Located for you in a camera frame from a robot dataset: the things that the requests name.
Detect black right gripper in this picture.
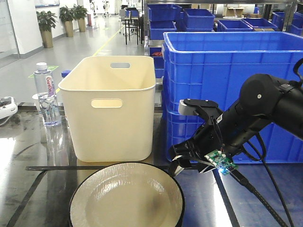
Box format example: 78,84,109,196
168,119,224,177

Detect beige plate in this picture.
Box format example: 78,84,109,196
69,162,185,227

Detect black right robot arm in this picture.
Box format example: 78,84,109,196
169,74,303,176

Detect green circuit board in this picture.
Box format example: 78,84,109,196
204,149,238,175

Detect cream plastic bin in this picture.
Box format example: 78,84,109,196
58,56,156,162

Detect large blue plastic crate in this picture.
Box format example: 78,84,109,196
161,31,303,164

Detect blue crate back middle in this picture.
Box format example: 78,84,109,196
183,9,215,32

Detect blue crate back left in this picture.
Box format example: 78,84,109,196
148,4,182,40

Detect blue crate back right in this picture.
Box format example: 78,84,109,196
217,20,253,32

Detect clear water bottle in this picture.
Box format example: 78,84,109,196
34,62,61,126

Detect white game controller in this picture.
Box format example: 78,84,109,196
0,96,18,126

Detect potted plant in gold pot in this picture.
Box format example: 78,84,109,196
36,11,57,48

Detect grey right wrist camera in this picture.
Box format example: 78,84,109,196
178,99,219,116

